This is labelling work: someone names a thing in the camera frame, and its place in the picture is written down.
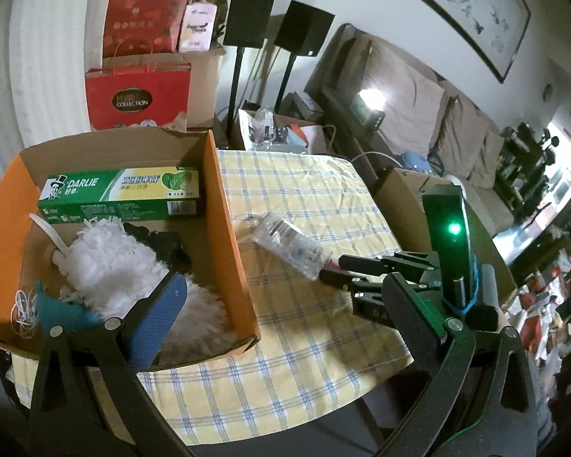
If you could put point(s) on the clear plastic bottle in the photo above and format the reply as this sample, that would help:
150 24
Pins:
290 247

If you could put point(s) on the red paper gift bag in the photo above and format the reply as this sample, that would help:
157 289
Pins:
138 100

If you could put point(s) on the pile of gift bags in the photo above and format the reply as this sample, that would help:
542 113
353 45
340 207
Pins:
547 304

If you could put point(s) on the white fluffy duster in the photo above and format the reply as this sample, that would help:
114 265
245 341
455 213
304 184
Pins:
109 271

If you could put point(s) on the dark cluttered shelf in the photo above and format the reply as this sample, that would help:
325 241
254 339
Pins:
528 162

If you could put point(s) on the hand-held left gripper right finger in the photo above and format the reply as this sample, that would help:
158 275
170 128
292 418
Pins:
409 323

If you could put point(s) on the pink tissue pack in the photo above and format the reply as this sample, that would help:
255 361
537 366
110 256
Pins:
197 28

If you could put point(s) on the large beige cushion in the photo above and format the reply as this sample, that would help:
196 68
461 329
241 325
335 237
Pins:
416 109

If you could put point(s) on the brown sofa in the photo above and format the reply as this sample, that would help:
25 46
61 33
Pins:
485 209

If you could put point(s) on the yellow checked tablecloth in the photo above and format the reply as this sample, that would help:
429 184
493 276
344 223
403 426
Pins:
290 342

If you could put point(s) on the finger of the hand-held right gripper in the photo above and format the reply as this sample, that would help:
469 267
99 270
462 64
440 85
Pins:
366 302
390 264

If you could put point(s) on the framed ink painting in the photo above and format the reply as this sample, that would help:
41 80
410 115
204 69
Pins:
457 4

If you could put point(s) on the white dome object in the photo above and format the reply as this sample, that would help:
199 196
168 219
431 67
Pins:
454 182

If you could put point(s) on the small beige cushion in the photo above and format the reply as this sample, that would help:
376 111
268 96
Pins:
487 162

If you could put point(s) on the orange cardboard box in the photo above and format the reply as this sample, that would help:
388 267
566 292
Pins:
231 247

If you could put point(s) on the patterned brown pack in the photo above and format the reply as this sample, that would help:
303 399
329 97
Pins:
216 4

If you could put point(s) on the red gift box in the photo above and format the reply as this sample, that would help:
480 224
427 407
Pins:
142 24

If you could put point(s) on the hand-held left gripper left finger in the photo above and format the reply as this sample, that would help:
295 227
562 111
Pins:
159 314

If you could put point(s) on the light blue round object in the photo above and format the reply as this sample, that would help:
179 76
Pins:
415 162

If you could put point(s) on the green toothpaste box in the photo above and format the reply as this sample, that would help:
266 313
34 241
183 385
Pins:
114 204

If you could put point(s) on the small desk lamp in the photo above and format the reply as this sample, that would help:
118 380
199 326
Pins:
367 109

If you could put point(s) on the small open cardboard box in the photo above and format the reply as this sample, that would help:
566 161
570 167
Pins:
247 128

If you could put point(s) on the white curtain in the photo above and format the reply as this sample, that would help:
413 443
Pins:
52 81

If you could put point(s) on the medium beige cushion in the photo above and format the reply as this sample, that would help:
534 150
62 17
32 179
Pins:
459 138

